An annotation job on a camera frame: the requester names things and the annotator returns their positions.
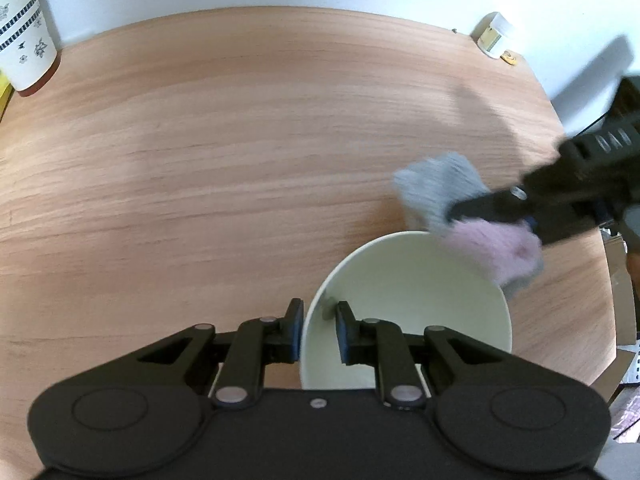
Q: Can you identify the white patterned cup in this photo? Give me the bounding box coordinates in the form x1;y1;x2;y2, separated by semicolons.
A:
0;0;60;97

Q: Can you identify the yellow flat object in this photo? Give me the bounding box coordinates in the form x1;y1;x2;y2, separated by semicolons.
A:
0;74;14;123

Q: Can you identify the grey and pink cloth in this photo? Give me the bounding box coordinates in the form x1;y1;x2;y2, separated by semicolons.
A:
392;152;546;293

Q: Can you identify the cardboard box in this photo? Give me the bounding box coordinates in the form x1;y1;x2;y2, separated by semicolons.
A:
601;232;640;348

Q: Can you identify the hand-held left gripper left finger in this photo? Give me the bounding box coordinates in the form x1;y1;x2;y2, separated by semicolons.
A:
137;298;306;408

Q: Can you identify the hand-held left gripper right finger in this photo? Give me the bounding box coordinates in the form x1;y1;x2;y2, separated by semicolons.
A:
335;301;506;411

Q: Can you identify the cream bowl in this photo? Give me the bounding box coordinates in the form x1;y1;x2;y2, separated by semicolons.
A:
300;230;513;391

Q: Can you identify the white pill bottle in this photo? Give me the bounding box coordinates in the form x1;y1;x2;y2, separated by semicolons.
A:
474;11;515;59

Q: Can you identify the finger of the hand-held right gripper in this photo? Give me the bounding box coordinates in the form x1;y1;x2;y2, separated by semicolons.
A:
522;207;603;247
444;186;538;224

